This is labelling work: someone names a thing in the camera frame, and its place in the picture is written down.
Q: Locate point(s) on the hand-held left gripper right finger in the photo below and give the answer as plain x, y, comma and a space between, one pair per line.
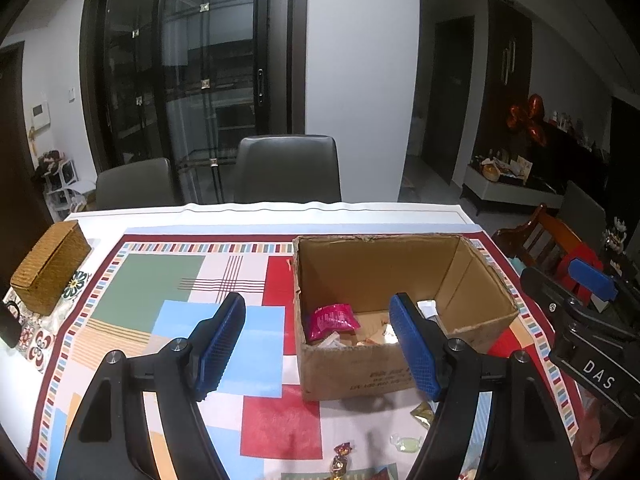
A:
415, 350

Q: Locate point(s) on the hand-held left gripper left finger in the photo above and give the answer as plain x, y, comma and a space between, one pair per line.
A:
220, 345

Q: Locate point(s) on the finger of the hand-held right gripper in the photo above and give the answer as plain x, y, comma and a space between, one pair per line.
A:
547, 292
592, 280

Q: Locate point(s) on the beige snack packet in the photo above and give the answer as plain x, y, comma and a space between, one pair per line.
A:
389, 334

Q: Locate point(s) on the long black white snack packet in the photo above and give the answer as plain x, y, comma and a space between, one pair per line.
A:
427, 309

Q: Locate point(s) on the gold snack packet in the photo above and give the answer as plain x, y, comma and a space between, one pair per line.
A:
424, 416

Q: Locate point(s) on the brown cardboard box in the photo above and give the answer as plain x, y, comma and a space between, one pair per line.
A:
350, 375

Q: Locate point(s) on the pink snack packet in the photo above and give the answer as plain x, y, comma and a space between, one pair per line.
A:
330, 320

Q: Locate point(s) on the pale green candy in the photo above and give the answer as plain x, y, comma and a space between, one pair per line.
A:
406, 443

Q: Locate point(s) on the person's right hand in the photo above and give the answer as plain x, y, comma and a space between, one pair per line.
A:
610, 450

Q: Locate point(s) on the red jacket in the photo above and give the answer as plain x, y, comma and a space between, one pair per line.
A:
582, 255

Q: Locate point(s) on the teal cloth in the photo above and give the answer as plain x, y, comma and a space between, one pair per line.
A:
514, 261

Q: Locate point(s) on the white cat figurine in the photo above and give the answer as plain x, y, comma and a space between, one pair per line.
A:
615, 232

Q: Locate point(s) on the wooden chair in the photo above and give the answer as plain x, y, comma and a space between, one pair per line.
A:
535, 240

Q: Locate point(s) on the grey upholstered chair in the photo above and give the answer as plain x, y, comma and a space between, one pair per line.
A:
582, 210

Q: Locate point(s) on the colourful checked tablecloth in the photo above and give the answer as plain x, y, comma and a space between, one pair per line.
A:
165, 280

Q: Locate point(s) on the white low cabinet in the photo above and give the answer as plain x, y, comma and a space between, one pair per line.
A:
510, 195

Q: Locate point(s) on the dark sideboard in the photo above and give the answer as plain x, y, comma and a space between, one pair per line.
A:
570, 160

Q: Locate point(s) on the brown wrapped candy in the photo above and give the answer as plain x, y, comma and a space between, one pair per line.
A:
340, 460

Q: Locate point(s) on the yellow basket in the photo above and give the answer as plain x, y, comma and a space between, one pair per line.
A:
490, 171

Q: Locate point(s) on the floral tile patterned mat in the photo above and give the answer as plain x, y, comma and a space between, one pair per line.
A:
75, 287

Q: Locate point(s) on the red foil balloons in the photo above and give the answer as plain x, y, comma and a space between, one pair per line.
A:
527, 117

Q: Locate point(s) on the low grey dining chair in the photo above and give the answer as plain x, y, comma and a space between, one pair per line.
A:
135, 185

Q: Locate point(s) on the tall grey dining chair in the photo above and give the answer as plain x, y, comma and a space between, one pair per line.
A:
287, 170

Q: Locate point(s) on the woven wicker box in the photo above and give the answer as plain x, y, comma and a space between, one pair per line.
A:
47, 265

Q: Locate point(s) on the black mug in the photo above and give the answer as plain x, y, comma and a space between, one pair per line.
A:
9, 327

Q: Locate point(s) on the dark hallway door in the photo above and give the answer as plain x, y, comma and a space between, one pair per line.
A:
447, 100

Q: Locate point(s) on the white shoe rack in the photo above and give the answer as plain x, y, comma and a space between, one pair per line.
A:
60, 185

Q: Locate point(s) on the dark wooden door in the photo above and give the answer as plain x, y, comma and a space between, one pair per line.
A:
15, 160

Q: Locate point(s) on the sliding glass door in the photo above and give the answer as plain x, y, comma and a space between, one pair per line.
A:
190, 70

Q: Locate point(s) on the white wall intercom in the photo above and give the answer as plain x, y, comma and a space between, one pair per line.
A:
40, 115

